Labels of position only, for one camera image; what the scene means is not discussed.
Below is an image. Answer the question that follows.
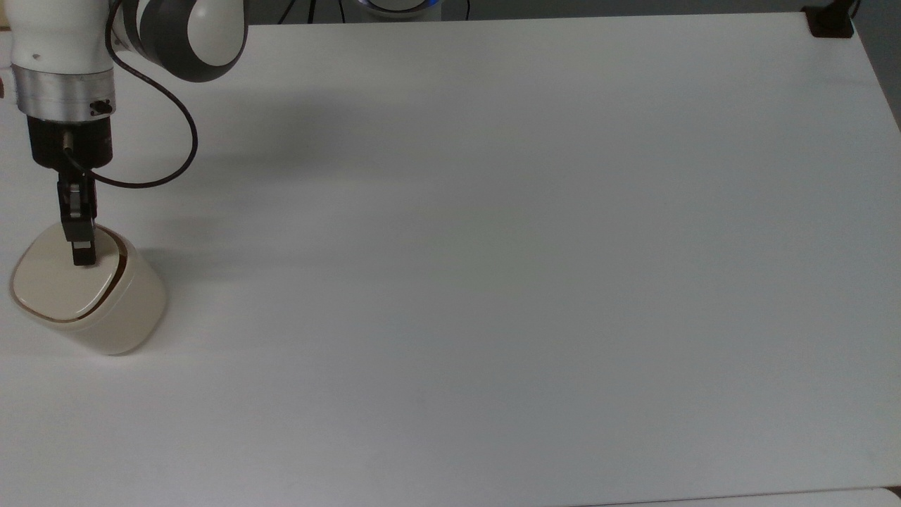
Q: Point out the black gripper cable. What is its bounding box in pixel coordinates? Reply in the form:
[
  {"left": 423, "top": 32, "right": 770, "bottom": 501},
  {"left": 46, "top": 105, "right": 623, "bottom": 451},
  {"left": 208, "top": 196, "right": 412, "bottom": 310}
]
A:
[{"left": 104, "top": 0, "right": 200, "bottom": 189}]

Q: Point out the cream trash bin with lid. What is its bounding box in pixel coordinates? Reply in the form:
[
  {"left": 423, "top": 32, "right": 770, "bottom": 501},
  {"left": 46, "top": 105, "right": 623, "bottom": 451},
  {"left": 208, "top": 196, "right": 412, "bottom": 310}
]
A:
[{"left": 8, "top": 223, "right": 168, "bottom": 356}]

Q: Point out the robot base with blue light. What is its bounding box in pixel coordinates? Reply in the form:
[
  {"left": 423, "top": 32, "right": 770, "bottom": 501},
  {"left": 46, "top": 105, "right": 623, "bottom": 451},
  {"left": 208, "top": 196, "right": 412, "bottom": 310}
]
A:
[{"left": 355, "top": 0, "right": 444, "bottom": 15}]

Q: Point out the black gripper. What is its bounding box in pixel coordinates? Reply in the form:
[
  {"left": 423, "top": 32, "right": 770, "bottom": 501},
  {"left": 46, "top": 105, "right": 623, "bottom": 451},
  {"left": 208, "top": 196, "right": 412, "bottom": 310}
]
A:
[{"left": 27, "top": 115, "right": 115, "bottom": 268}]

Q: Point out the black table clamp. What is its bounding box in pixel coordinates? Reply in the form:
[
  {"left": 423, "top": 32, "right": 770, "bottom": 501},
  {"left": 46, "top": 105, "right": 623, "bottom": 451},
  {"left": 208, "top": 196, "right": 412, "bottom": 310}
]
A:
[{"left": 802, "top": 0, "right": 861, "bottom": 39}]

